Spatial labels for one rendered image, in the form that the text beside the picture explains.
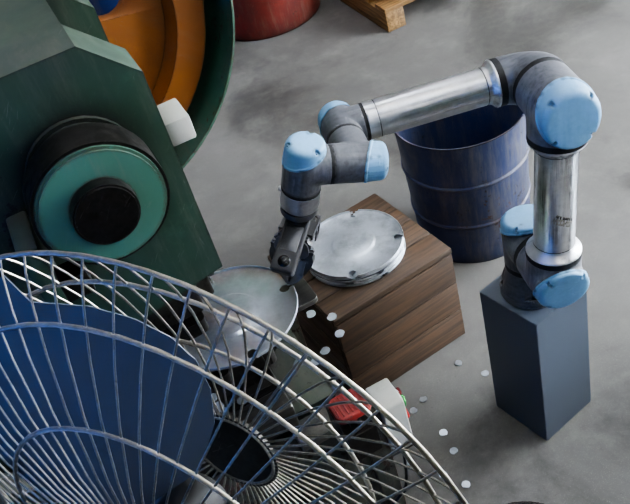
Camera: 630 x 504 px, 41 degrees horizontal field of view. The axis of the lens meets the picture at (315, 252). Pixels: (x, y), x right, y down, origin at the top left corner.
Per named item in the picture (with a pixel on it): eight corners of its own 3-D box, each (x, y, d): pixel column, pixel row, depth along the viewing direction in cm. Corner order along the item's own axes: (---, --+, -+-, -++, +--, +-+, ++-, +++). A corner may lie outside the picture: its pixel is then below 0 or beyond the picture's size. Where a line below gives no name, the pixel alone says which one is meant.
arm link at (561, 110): (562, 266, 195) (571, 49, 160) (592, 308, 183) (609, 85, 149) (512, 279, 194) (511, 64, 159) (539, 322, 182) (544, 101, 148)
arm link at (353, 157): (376, 122, 161) (320, 125, 159) (393, 152, 152) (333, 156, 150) (372, 158, 166) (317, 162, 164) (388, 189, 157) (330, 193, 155)
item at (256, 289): (186, 395, 160) (185, 392, 159) (145, 308, 181) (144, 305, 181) (321, 325, 165) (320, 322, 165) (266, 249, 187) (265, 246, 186)
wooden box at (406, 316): (393, 273, 287) (374, 192, 265) (466, 332, 259) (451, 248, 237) (295, 334, 276) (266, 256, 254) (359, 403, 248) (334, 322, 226)
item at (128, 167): (85, 70, 168) (49, -15, 157) (189, 239, 118) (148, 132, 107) (-1, 104, 164) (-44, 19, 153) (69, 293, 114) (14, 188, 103)
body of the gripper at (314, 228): (320, 236, 173) (325, 193, 165) (307, 265, 167) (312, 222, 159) (284, 227, 174) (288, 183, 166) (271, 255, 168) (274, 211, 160)
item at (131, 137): (173, 209, 132) (119, 85, 117) (196, 247, 123) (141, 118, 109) (37, 273, 127) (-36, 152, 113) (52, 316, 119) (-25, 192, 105)
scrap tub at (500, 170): (490, 174, 315) (476, 60, 285) (562, 229, 284) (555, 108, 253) (393, 222, 307) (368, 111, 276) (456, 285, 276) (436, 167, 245)
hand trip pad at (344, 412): (365, 408, 159) (357, 382, 155) (381, 430, 155) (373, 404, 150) (333, 426, 158) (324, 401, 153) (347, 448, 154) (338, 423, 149)
